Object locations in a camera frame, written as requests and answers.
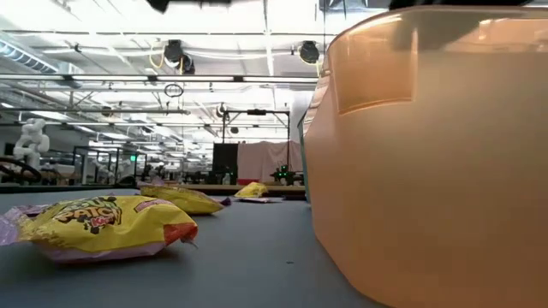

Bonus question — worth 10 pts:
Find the silver ceiling duct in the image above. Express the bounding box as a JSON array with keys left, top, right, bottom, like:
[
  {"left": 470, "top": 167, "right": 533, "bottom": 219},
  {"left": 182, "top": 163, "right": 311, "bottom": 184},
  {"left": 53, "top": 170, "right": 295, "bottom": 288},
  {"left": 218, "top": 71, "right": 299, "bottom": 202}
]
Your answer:
[{"left": 0, "top": 38, "right": 85, "bottom": 76}]

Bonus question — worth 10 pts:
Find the orange plastic bin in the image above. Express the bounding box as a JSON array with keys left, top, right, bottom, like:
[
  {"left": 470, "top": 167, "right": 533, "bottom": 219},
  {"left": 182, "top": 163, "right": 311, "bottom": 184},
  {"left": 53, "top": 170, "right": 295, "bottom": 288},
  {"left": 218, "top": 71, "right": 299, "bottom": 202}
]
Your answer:
[{"left": 301, "top": 4, "right": 548, "bottom": 308}]

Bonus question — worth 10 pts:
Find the black upright panel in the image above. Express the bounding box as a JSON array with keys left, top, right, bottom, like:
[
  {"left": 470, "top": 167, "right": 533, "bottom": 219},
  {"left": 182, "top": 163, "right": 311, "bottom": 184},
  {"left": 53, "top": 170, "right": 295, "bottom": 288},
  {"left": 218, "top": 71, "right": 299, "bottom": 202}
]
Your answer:
[{"left": 211, "top": 142, "right": 239, "bottom": 185}]

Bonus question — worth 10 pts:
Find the black table frame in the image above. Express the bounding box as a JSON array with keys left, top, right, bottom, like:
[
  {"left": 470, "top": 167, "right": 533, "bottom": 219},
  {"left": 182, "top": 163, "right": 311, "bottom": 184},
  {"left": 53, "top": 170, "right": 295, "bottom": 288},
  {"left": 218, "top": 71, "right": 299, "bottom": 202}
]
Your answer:
[{"left": 0, "top": 183, "right": 142, "bottom": 194}]

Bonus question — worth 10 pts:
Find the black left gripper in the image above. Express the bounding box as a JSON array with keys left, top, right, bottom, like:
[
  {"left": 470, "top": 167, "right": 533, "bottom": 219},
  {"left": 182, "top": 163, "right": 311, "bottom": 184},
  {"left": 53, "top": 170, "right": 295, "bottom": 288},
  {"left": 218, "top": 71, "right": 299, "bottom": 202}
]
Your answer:
[{"left": 145, "top": 0, "right": 232, "bottom": 14}]

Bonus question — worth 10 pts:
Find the yellow Sour Patch Kids packet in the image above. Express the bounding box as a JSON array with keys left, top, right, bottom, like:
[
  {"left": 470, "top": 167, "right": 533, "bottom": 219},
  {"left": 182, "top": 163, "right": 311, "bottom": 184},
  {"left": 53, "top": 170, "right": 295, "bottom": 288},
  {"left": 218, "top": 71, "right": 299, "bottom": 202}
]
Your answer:
[
  {"left": 0, "top": 194, "right": 200, "bottom": 263},
  {"left": 233, "top": 181, "right": 270, "bottom": 199},
  {"left": 140, "top": 184, "right": 227, "bottom": 216}
]

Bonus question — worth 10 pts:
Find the wooden bench top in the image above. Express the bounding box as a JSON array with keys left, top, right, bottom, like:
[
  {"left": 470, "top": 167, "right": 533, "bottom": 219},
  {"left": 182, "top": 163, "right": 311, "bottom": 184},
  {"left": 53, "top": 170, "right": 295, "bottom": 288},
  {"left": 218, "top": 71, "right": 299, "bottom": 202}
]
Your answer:
[{"left": 139, "top": 182, "right": 307, "bottom": 193}]

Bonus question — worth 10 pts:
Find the black ceiling cable reel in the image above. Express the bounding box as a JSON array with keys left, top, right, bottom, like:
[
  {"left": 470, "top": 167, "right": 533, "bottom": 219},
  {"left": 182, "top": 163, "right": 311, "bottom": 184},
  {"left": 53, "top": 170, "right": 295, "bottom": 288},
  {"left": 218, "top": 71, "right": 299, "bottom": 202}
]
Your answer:
[
  {"left": 163, "top": 38, "right": 197, "bottom": 76},
  {"left": 298, "top": 40, "right": 321, "bottom": 65}
]

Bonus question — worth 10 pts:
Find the pink curtain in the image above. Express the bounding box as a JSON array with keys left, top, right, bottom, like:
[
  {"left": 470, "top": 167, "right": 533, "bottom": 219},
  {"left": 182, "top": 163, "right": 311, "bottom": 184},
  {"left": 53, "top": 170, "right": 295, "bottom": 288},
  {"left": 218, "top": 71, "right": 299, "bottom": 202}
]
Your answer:
[{"left": 236, "top": 140, "right": 305, "bottom": 185}]

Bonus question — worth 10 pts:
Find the long ceiling light rail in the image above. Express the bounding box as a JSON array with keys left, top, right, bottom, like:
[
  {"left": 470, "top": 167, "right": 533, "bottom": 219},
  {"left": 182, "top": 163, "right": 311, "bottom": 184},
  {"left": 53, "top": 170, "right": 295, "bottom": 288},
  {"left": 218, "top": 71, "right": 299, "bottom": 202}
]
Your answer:
[{"left": 0, "top": 73, "right": 320, "bottom": 85}]

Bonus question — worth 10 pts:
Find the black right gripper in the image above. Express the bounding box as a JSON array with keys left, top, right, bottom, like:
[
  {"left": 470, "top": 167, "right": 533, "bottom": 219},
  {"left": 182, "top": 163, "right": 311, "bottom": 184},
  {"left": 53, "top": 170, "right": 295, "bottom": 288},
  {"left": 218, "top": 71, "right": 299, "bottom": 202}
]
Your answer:
[{"left": 388, "top": 0, "right": 534, "bottom": 10}]

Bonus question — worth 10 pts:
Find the black robot with green lights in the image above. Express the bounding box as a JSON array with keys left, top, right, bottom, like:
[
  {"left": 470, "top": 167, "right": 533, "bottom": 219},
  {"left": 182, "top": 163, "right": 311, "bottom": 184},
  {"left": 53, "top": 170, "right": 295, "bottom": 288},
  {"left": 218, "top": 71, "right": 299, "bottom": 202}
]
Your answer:
[{"left": 269, "top": 164, "right": 306, "bottom": 186}]

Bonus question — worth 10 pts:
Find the black stand frame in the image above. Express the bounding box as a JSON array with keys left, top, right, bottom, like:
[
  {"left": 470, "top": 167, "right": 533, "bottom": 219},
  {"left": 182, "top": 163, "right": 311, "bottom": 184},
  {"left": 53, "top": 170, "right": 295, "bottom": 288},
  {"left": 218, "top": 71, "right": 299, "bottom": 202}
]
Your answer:
[{"left": 221, "top": 109, "right": 292, "bottom": 172}]

